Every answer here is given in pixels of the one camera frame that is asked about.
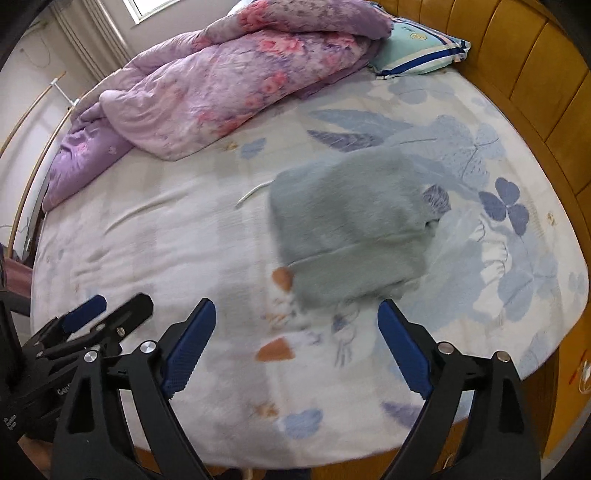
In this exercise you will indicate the person's left hand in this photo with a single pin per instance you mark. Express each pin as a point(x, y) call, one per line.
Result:
point(39, 452)

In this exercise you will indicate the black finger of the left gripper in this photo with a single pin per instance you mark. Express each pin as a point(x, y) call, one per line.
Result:
point(59, 329)
point(107, 333)

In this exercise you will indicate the teal striped pillow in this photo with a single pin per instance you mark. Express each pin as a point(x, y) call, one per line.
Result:
point(416, 49)

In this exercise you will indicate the pink box by wall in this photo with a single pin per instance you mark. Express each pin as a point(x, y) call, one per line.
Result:
point(16, 277)

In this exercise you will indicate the grey fleece hoodie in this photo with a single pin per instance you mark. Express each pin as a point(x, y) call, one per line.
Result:
point(350, 227)

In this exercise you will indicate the purple floral quilt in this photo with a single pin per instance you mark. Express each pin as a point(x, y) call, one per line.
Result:
point(183, 94)

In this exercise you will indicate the white hoodie drawstring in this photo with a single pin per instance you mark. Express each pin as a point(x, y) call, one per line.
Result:
point(252, 192)

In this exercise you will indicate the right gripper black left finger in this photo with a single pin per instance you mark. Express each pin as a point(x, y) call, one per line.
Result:
point(92, 439)

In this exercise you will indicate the white floral bed sheet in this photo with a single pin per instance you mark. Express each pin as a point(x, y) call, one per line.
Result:
point(90, 244)

